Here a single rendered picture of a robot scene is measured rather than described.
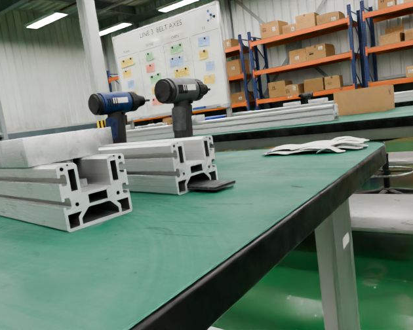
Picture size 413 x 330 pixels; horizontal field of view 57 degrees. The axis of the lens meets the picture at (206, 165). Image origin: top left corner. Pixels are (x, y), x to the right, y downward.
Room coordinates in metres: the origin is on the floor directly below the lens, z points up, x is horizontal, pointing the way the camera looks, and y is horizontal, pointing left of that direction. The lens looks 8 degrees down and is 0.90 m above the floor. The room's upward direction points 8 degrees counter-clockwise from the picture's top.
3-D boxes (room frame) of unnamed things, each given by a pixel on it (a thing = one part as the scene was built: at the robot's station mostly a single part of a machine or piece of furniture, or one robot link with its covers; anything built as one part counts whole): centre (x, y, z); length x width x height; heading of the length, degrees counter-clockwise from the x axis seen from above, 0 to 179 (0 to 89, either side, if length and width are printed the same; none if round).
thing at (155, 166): (0.91, 0.31, 0.82); 0.80 x 0.10 x 0.09; 46
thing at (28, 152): (0.60, 0.26, 0.87); 0.16 x 0.11 x 0.07; 46
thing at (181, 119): (0.97, 0.02, 0.89); 0.20 x 0.08 x 0.22; 144
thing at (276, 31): (10.46, -3.02, 1.58); 2.83 x 0.98 x 3.15; 54
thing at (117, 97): (1.09, 0.21, 0.89); 0.20 x 0.08 x 0.22; 139
